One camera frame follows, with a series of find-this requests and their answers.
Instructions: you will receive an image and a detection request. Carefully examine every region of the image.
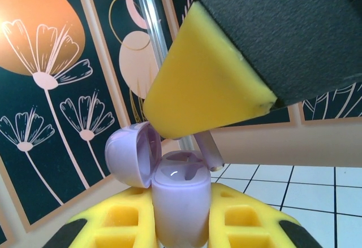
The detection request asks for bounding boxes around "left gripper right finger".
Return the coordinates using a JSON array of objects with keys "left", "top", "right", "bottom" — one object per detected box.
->
[{"left": 208, "top": 182, "right": 320, "bottom": 248}]

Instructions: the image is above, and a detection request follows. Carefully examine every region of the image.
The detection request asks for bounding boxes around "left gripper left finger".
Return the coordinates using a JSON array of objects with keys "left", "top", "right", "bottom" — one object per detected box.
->
[{"left": 46, "top": 185, "right": 158, "bottom": 248}]

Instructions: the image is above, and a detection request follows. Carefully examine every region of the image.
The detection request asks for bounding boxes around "purple earbud charging case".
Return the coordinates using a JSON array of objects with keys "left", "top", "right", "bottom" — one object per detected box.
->
[{"left": 104, "top": 121, "right": 213, "bottom": 247}]

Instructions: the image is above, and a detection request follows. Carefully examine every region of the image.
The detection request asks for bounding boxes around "aluminium corner post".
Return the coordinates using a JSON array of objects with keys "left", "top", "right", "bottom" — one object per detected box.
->
[{"left": 131, "top": 0, "right": 196, "bottom": 151}]

